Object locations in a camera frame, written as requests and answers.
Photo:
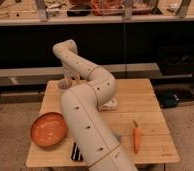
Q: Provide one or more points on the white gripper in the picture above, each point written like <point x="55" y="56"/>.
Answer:
<point x="70" y="73"/>

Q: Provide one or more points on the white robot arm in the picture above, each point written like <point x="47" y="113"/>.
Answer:
<point x="80" y="105"/>

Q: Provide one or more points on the beige round object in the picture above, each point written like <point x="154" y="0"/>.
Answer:
<point x="62" y="84"/>

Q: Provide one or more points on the orange bowl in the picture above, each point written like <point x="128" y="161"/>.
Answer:
<point x="48" y="129"/>

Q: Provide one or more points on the wooden table board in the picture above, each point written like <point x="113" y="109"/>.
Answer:
<point x="136" y="103"/>

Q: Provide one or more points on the black striped object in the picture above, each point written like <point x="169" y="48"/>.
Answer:
<point x="76" y="155"/>

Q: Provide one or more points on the orange carrot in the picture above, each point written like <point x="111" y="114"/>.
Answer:
<point x="137" y="137"/>

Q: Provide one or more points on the long workbench shelf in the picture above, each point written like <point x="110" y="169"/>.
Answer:
<point x="62" y="12"/>

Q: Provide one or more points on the black bag on floor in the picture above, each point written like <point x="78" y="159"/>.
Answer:
<point x="167" y="99"/>

